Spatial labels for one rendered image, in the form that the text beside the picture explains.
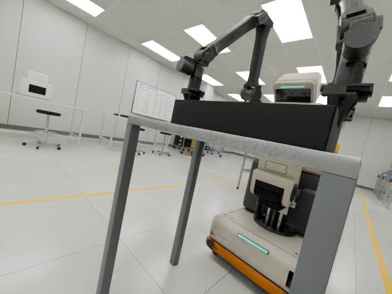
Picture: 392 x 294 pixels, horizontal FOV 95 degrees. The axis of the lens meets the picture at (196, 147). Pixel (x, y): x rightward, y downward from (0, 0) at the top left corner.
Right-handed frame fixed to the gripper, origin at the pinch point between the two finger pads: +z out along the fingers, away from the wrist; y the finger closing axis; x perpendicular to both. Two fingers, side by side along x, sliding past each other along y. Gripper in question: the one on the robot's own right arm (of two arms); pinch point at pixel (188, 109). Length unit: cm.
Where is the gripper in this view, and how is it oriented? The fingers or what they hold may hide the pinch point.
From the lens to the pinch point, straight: 86.8
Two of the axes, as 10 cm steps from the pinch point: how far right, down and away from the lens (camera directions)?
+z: -2.3, 9.7, 0.7
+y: 7.1, 2.1, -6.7
